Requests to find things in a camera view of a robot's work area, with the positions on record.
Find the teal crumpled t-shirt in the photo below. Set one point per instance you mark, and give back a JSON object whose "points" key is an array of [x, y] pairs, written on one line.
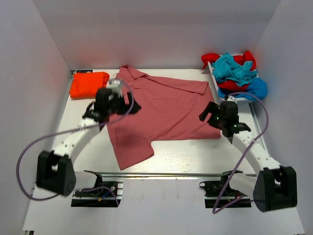
{"points": [[226, 68]]}

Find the red crumpled t-shirt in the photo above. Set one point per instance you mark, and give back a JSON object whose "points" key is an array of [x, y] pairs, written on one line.
{"points": [[240, 59]]}

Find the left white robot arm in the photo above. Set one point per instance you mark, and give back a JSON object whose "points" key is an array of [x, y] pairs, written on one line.
{"points": [[55, 171]]}

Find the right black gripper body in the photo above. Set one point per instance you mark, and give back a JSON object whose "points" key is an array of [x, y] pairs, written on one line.
{"points": [[212, 115]]}

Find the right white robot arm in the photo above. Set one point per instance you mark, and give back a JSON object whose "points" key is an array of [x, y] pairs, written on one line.
{"points": [[274, 186]]}

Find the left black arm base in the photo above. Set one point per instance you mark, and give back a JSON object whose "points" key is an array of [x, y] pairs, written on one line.
{"points": [[96, 190]]}

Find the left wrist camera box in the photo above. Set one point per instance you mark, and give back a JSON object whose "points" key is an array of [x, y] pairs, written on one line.
{"points": [[115, 85]]}

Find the blue crumpled t-shirt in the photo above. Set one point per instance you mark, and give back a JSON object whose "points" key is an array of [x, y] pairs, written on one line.
{"points": [[257, 87]]}

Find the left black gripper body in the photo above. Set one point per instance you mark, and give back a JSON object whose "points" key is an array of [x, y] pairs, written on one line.
{"points": [[124, 104]]}

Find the pink t-shirt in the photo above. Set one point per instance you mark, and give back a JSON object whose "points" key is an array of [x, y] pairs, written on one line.
{"points": [[170, 110]]}

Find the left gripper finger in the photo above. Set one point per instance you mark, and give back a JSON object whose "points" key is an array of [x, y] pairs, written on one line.
{"points": [[113, 115], [131, 107]]}

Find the folded orange t-shirt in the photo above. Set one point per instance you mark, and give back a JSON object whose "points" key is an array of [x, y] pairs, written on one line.
{"points": [[86, 85]]}

